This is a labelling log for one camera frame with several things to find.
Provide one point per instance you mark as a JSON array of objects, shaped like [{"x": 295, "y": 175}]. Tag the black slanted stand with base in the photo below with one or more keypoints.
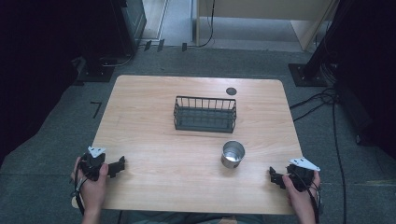
[{"x": 308, "y": 74}]

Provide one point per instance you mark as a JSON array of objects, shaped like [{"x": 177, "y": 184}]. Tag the round dark table grommet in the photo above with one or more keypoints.
[{"x": 231, "y": 91}]

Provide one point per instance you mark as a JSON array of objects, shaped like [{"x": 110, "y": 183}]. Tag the silver metal cup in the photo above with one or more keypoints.
[{"x": 232, "y": 154}]

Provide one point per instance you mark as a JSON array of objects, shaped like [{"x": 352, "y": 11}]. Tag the person's right hand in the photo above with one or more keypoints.
[{"x": 300, "y": 199}]

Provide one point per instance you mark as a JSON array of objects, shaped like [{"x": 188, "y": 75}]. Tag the light wooden cabinet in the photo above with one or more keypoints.
[{"x": 264, "y": 9}]

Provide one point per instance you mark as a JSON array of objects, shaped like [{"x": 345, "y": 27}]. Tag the black stand with square base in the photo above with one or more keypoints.
[{"x": 96, "y": 70}]

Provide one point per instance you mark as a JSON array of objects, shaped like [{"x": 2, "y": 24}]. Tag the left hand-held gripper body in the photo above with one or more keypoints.
[{"x": 92, "y": 163}]

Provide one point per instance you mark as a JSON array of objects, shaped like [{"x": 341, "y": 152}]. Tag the person's left hand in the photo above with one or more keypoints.
[{"x": 93, "y": 193}]

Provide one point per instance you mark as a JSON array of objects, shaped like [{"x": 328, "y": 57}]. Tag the dark cabinet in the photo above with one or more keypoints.
[{"x": 137, "y": 18}]

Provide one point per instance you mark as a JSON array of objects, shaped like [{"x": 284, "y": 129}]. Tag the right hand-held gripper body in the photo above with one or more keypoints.
[{"x": 301, "y": 174}]

